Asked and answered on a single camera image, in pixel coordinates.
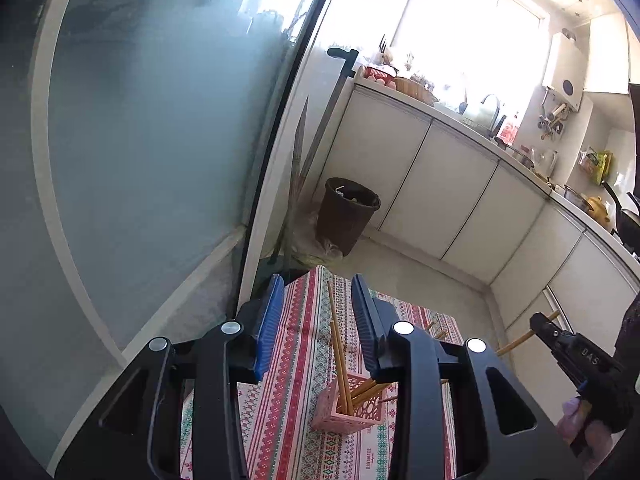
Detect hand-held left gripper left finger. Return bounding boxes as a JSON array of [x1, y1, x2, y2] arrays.
[[55, 274, 286, 480]]

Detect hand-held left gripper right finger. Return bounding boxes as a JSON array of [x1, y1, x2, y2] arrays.
[[351, 274, 583, 480]]

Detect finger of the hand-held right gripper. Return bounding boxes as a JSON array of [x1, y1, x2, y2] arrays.
[[530, 312, 576, 357]]

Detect pink plastic utensil basket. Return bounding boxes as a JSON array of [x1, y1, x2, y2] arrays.
[[311, 372, 396, 433]]

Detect person's right hand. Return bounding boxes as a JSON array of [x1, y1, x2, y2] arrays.
[[555, 397, 620, 478]]

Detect patterned tablecloth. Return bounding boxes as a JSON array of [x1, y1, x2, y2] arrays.
[[180, 265, 463, 480]]

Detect clear plastic bag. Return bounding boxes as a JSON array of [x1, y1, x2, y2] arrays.
[[292, 210, 346, 266]]

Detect dark brown trash bin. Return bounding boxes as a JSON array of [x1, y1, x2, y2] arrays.
[[316, 177, 382, 257]]

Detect black wok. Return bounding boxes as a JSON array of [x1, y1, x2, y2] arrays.
[[602, 182, 640, 251]]

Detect steel cooking pot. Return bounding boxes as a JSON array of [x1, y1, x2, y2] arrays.
[[564, 185, 593, 211]]

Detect white kitchen cabinets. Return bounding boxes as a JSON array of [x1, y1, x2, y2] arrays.
[[312, 82, 640, 356]]

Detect glass jug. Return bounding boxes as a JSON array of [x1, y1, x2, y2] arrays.
[[537, 149, 560, 178]]

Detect yellow green food packets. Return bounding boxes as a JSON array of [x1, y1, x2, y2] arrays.
[[579, 147, 613, 186]]

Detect grey metal pole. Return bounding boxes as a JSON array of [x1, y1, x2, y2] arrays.
[[272, 47, 360, 263], [286, 97, 312, 261]]

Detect red bottle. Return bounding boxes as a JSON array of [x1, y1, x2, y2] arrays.
[[497, 115, 521, 143]]

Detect frosted glass door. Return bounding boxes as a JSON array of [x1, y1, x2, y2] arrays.
[[30, 0, 346, 461]]

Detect steel faucet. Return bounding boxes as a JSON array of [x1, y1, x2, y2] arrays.
[[480, 94, 503, 133]]

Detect woven basket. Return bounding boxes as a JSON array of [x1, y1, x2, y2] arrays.
[[390, 76, 436, 106]]

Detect red egg tray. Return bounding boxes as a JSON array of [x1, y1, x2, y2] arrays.
[[362, 65, 396, 88]]

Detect white water heater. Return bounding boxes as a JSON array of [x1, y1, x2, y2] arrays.
[[542, 30, 593, 113]]

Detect kitchen window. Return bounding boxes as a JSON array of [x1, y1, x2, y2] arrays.
[[320, 0, 551, 126]]

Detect white wall cabinet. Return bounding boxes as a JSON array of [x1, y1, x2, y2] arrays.
[[585, 15, 631, 93]]

